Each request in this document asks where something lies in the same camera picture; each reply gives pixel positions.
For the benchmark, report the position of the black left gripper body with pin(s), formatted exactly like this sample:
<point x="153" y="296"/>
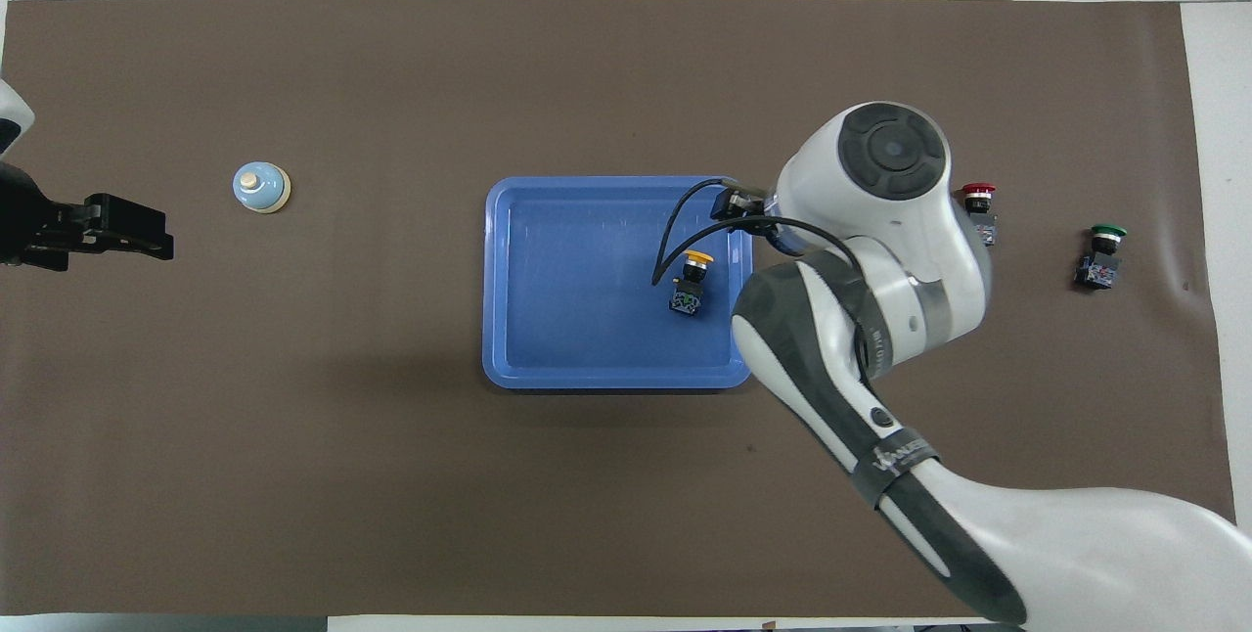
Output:
<point x="29" y="221"/>

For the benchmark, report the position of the yellow push button switch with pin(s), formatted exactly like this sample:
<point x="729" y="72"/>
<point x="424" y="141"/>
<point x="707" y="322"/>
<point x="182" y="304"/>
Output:
<point x="690" y="285"/>

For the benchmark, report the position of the red push button switch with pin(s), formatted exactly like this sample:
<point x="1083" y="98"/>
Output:
<point x="978" y="192"/>

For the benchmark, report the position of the green push button switch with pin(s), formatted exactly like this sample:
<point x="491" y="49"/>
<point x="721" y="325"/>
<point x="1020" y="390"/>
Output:
<point x="1100" y="260"/>

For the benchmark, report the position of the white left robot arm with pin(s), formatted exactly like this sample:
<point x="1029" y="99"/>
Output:
<point x="12" y="118"/>

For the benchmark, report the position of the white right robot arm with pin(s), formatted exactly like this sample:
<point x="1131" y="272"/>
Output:
<point x="900" y="221"/>

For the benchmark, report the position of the light blue desk bell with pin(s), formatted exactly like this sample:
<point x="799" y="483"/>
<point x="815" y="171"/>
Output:
<point x="260" y="188"/>

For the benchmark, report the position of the blue plastic tray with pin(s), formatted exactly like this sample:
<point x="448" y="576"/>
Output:
<point x="577" y="290"/>

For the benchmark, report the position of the brown table mat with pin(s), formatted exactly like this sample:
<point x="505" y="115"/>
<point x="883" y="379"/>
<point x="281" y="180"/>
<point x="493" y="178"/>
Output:
<point x="391" y="495"/>

